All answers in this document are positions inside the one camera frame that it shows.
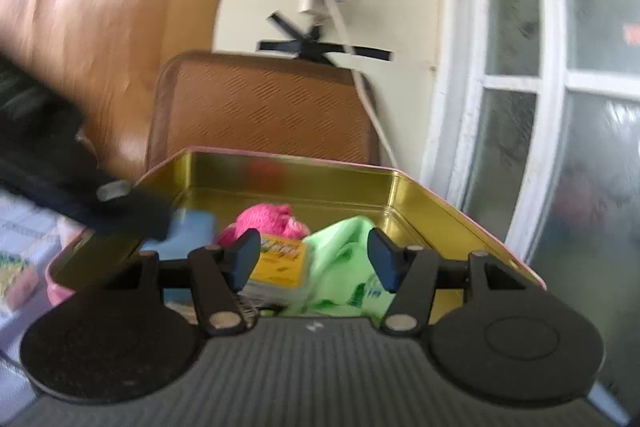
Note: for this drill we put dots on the green cloth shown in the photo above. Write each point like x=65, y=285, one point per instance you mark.
x=340, y=257

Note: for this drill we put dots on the pink knit cloth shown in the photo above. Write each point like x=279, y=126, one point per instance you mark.
x=260, y=217

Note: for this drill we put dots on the white charger plug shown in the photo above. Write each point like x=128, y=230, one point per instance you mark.
x=307, y=4

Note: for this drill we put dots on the yellow and pink packet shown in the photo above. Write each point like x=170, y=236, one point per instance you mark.
x=17, y=279

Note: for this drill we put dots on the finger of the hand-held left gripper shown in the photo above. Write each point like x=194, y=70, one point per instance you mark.
x=75, y=199

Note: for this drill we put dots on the white printed packet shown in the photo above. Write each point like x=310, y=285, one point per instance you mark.
x=25, y=227

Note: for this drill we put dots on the small tissue packet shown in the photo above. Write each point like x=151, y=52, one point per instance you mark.
x=280, y=257

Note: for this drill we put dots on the white framed glass door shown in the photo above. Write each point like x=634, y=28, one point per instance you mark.
x=550, y=57

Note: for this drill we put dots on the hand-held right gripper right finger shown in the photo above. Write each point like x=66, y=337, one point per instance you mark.
x=385, y=262

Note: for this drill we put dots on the blue striped tablecloth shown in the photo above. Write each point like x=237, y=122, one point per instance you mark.
x=10, y=382

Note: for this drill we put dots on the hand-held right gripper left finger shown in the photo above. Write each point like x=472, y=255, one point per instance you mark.
x=245, y=257

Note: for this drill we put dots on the pink tin box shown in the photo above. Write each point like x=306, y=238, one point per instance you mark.
x=300, y=187

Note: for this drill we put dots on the light blue pack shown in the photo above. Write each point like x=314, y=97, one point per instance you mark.
x=197, y=227

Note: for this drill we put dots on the brown woven chair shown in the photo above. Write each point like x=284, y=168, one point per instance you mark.
x=260, y=107

